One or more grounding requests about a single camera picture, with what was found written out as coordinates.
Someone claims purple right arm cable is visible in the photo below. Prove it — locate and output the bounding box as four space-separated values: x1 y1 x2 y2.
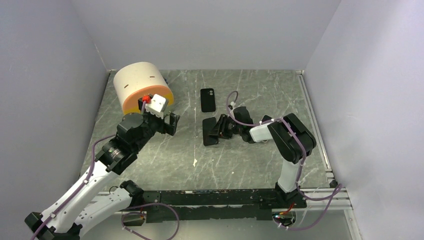
225 90 343 231

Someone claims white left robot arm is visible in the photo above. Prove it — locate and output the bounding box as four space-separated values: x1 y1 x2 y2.
24 111 180 240

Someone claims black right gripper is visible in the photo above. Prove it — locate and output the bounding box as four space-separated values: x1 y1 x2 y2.
208 114 243 140

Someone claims white cylindrical drawer box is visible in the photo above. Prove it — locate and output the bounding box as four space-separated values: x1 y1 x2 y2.
113 61 174 115

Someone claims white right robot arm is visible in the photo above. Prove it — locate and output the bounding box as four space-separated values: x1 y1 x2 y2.
202 106 317 208

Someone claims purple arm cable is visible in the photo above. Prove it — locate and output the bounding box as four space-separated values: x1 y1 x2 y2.
225 90 343 231
29 134 117 240

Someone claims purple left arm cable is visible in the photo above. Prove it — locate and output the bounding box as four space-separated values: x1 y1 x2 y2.
29 134 117 240

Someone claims black phone case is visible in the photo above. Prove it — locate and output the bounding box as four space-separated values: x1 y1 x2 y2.
200 88 216 113

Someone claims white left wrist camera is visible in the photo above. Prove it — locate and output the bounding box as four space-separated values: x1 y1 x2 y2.
140 94 169 119

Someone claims black phone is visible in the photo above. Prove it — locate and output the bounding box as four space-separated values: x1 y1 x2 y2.
202 117 219 147

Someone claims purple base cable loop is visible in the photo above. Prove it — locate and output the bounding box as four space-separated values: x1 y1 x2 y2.
120 202 180 240

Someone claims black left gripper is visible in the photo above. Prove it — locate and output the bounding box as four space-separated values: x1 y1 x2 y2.
132 99 179 152

